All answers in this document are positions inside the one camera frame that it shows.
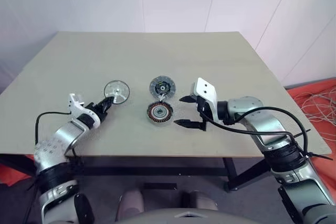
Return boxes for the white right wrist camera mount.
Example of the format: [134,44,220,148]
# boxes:
[192,77,219,123]

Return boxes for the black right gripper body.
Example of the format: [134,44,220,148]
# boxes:
[195,97,211,132]

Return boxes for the black cable tie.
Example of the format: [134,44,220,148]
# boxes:
[290,129,312,140]
[301,151,333,161]

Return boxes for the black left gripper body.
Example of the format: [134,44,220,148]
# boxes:
[86,102,109,122]

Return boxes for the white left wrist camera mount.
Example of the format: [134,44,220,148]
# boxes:
[67,93,101,128]

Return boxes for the white cable coil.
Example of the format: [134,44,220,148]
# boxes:
[293,91,336,141]

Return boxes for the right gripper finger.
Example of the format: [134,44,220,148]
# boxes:
[178,95,197,104]
[173,119,204,130]

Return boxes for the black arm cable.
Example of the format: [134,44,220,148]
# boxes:
[34,111,73,147]
[206,106,309,162]

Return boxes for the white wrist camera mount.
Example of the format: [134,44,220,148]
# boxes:
[192,77,219,123]
[67,93,101,128]

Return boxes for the orange cloth with cables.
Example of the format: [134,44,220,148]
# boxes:
[285,78,336,183]

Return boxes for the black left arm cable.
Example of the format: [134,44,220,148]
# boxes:
[34,111,73,147]

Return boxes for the black rimmed silver spoked rotor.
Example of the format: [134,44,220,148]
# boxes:
[103,80,130,104]

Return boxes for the grey robot torso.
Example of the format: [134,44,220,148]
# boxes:
[114,204,238,224]

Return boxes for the grey stator housing copper windings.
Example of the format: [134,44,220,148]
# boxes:
[145,100,174,128]

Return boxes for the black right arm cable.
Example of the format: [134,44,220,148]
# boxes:
[206,106,309,162]

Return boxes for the black table frame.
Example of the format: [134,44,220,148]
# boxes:
[0,154,271,193]

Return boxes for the orange fabric cushion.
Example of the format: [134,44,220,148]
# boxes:
[0,162,36,187]

